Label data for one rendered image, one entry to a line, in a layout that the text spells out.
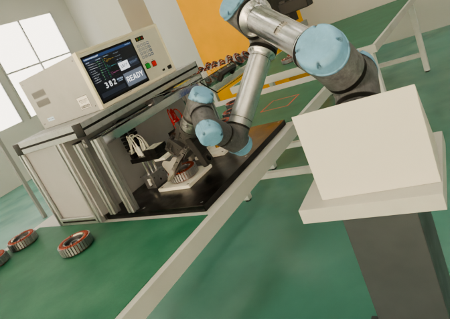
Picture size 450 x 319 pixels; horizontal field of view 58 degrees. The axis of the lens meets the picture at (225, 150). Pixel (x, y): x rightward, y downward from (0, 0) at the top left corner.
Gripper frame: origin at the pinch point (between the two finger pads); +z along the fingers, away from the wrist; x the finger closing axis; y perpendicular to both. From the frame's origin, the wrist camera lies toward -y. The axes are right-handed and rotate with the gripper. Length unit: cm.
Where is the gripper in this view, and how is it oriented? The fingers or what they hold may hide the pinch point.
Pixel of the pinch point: (181, 172)
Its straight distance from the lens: 149.5
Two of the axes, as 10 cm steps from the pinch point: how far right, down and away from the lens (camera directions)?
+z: -3.1, 7.1, 6.3
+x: -4.8, 4.5, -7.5
